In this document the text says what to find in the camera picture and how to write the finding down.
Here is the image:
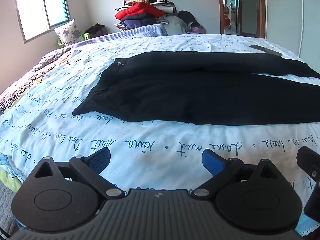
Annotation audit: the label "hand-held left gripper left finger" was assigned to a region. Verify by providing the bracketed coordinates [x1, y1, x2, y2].
[32, 147, 125, 200]

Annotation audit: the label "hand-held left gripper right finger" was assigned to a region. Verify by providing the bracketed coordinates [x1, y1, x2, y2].
[191, 149, 279, 200]

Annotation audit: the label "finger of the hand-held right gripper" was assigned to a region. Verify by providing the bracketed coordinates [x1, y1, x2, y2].
[296, 146, 320, 183]

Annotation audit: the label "black pants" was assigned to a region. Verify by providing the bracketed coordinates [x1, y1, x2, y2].
[72, 51, 320, 126]

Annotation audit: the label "white printed bed sheet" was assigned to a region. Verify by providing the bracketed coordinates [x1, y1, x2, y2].
[0, 32, 320, 237]

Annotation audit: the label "grey quilted mat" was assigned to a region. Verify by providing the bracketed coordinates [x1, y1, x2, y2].
[0, 180, 20, 235]

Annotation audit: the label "zebra patterned blanket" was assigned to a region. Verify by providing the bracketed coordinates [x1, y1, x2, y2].
[0, 47, 73, 113]

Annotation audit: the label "black phone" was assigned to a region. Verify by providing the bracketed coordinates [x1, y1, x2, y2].
[249, 44, 283, 57]

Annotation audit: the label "black handbag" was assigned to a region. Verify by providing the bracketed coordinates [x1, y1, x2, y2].
[85, 23, 108, 38]

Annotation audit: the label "floral pillow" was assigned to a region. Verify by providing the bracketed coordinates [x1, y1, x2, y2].
[54, 19, 84, 47]

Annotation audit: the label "blue knitted blanket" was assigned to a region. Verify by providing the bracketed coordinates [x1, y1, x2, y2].
[69, 24, 168, 48]

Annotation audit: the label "grey bag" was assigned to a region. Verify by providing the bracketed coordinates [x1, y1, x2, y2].
[156, 15, 189, 36]

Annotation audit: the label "navy padded jacket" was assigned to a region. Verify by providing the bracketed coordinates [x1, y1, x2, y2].
[120, 15, 157, 29]

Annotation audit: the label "black backpack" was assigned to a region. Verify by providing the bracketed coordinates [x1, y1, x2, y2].
[177, 10, 200, 29]

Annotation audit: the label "white wardrobe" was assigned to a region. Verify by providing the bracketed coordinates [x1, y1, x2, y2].
[264, 0, 320, 67]

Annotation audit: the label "red padded jacket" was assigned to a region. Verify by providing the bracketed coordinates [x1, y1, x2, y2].
[115, 2, 165, 20]

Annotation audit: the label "window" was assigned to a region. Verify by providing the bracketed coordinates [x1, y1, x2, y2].
[14, 0, 72, 44]

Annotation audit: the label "stack of white folded clothes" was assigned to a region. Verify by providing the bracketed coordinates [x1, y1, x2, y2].
[124, 0, 177, 14]

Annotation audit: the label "wooden door frame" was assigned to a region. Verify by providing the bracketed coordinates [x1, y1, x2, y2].
[216, 0, 267, 39]

